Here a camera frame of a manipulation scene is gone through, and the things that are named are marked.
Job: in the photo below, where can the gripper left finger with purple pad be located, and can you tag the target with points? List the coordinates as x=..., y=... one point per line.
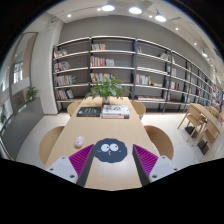
x=74, y=168

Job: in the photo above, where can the green potted plant by window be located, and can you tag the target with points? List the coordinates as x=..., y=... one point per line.
x=31, y=93

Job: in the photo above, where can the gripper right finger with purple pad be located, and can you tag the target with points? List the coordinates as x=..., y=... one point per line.
x=151, y=167

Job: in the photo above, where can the wooden chair far left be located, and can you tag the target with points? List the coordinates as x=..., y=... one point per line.
x=72, y=107

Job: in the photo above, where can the wooden chair near right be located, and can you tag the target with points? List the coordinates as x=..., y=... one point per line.
x=161, y=140

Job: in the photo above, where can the green potted plant on table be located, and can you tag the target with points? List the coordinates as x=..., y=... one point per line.
x=107, y=88

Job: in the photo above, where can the black book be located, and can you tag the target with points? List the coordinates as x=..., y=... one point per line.
x=89, y=112

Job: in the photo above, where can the white computer mouse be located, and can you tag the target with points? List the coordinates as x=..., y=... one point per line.
x=79, y=142

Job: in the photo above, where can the dark round cartoon mouse pad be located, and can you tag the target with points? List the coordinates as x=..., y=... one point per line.
x=110, y=150

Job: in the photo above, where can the wooden chair far right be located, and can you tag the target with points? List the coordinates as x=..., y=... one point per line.
x=138, y=109

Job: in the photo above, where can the wooden side chair front right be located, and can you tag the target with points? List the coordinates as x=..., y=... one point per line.
x=208, y=137

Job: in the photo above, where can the long grey bookshelf unit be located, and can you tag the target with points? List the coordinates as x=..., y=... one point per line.
x=160, y=78

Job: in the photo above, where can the stack of white red books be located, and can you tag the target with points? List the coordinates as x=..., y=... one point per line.
x=115, y=111

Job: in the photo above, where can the wooden chair near left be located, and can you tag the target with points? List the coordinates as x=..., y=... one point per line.
x=47, y=143

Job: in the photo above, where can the wooden side chair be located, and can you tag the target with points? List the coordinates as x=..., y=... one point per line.
x=208, y=137
x=195, y=118

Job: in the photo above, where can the wooden side table right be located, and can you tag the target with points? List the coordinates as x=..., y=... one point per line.
x=208, y=116

